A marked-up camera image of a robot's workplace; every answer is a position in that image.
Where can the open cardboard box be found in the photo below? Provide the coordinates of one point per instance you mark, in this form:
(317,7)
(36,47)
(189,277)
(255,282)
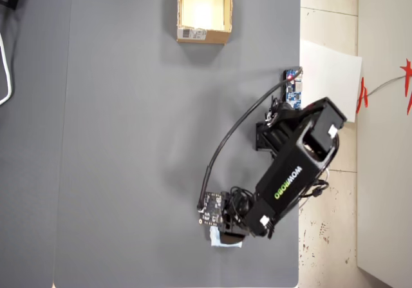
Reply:
(219,36)

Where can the white curved frame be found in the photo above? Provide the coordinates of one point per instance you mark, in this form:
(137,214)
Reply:
(7,75)

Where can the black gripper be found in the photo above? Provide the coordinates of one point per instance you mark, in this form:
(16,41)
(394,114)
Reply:
(230,225)

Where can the large grey table mat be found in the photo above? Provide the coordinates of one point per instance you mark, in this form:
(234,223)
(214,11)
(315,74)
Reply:
(128,140)

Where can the blue circuit board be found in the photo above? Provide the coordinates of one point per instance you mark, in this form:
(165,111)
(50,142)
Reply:
(293,88)

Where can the white paper sheet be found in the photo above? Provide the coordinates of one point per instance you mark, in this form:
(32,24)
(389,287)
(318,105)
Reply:
(322,62)

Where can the narrow grey table mat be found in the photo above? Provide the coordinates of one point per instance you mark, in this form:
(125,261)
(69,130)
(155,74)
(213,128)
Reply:
(32,172)

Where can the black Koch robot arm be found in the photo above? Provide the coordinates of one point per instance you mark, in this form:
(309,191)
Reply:
(289,178)

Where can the black wrist camera circuit board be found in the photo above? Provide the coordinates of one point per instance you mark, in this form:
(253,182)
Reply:
(210,209)

